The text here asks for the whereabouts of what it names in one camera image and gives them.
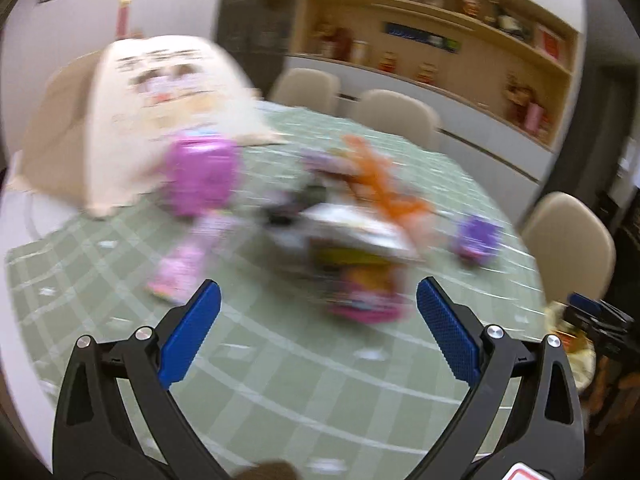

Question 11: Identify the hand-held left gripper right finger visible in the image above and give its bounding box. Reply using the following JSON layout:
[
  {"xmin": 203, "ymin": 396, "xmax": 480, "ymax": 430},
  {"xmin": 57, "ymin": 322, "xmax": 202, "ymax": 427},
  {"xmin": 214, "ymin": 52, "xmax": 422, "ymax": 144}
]
[{"xmin": 410, "ymin": 276, "xmax": 586, "ymax": 480}]

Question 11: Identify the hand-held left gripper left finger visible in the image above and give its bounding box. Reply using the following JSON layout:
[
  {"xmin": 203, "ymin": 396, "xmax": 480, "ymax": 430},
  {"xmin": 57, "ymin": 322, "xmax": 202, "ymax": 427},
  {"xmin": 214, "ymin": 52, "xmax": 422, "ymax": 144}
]
[{"xmin": 52, "ymin": 279, "xmax": 236, "ymax": 480}]

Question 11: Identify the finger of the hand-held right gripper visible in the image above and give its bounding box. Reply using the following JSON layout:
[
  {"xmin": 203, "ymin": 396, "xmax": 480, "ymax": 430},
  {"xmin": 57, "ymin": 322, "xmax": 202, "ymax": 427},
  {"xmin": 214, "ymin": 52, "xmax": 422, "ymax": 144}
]
[
  {"xmin": 575, "ymin": 326, "xmax": 640, "ymax": 357},
  {"xmin": 566, "ymin": 292, "xmax": 637, "ymax": 332}
]

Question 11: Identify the yellow plastic bag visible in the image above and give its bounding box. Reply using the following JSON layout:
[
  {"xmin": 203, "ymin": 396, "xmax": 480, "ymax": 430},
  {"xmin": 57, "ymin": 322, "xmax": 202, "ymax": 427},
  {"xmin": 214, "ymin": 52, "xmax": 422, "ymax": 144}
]
[{"xmin": 544, "ymin": 300, "xmax": 597, "ymax": 394}]

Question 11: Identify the pink orange snack packet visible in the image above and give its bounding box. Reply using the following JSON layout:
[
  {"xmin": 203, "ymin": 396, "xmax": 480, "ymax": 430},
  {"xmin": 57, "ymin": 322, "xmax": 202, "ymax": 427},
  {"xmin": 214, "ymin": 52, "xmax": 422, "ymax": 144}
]
[{"xmin": 324, "ymin": 249, "xmax": 409, "ymax": 324}]

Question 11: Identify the small lilac packet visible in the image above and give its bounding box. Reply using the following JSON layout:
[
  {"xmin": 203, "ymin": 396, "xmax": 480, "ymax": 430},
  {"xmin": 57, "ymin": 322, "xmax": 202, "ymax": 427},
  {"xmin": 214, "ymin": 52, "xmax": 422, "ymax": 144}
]
[{"xmin": 147, "ymin": 239, "xmax": 212, "ymax": 306}]

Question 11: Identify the beige chair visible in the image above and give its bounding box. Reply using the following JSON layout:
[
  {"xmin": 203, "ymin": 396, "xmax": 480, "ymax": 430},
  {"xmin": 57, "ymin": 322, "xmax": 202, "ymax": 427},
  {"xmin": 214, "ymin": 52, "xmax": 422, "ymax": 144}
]
[
  {"xmin": 270, "ymin": 67, "xmax": 342, "ymax": 117},
  {"xmin": 520, "ymin": 191, "xmax": 617, "ymax": 307},
  {"xmin": 349, "ymin": 89, "xmax": 442, "ymax": 152}
]

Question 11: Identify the green checked tablecloth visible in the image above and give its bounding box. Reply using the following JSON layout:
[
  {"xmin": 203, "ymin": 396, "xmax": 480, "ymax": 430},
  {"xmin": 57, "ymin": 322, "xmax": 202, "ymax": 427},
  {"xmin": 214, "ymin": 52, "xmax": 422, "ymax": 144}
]
[{"xmin": 4, "ymin": 100, "xmax": 549, "ymax": 463}]

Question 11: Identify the purple toy tea set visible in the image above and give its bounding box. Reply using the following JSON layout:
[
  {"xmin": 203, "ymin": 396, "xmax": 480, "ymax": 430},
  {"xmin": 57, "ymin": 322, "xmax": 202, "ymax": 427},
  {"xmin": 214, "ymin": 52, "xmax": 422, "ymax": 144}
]
[{"xmin": 451, "ymin": 214, "xmax": 504, "ymax": 267}]

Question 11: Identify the green white packet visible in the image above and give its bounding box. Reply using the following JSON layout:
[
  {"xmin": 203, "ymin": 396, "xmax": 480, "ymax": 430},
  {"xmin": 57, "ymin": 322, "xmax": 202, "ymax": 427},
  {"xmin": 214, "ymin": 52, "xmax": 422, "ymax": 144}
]
[{"xmin": 265, "ymin": 200, "xmax": 426, "ymax": 273}]

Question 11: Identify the pink toy box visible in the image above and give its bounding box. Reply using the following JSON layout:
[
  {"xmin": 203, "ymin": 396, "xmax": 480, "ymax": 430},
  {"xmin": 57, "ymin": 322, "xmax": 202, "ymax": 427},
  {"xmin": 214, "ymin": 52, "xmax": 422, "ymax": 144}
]
[{"xmin": 162, "ymin": 130, "xmax": 242, "ymax": 218}]

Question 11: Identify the orange wrapper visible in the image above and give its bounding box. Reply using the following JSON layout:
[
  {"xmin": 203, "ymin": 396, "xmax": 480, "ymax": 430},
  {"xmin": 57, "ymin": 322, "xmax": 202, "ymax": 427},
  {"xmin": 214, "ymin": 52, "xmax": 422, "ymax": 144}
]
[{"xmin": 340, "ymin": 135, "xmax": 437, "ymax": 242}]

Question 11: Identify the cream printed food cover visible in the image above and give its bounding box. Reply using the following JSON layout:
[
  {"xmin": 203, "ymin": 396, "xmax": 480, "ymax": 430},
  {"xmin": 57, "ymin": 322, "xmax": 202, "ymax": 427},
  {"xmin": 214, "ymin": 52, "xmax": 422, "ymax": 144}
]
[{"xmin": 10, "ymin": 35, "xmax": 286, "ymax": 218}]

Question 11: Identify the tall red gold figurine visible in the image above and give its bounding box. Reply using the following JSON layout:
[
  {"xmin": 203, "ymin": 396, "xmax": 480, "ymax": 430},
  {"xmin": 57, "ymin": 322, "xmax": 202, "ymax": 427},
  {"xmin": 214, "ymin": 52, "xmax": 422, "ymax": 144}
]
[{"xmin": 504, "ymin": 74, "xmax": 532, "ymax": 127}]

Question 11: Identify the wooden shelf cabinet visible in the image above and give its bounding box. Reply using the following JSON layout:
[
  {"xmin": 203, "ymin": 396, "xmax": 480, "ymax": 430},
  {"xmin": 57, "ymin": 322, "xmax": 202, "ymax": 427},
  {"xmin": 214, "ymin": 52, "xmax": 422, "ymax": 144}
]
[{"xmin": 284, "ymin": 0, "xmax": 587, "ymax": 183}]

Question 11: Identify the panda toy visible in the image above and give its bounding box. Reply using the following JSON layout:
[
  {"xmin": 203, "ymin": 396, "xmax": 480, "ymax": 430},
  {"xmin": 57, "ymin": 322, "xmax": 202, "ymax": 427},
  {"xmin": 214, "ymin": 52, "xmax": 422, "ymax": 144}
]
[{"xmin": 494, "ymin": 9, "xmax": 534, "ymax": 42}]

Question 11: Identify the large brown red figurine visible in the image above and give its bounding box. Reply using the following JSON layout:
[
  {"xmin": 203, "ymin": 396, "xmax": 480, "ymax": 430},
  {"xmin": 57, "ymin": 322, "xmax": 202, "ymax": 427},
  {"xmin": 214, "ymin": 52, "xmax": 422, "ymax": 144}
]
[{"xmin": 311, "ymin": 21, "xmax": 352, "ymax": 59}]

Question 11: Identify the dark glass cabinet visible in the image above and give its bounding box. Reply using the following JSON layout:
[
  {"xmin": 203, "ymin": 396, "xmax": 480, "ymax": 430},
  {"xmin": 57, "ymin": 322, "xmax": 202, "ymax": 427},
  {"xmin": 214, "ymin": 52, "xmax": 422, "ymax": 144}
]
[{"xmin": 214, "ymin": 0, "xmax": 312, "ymax": 92}]

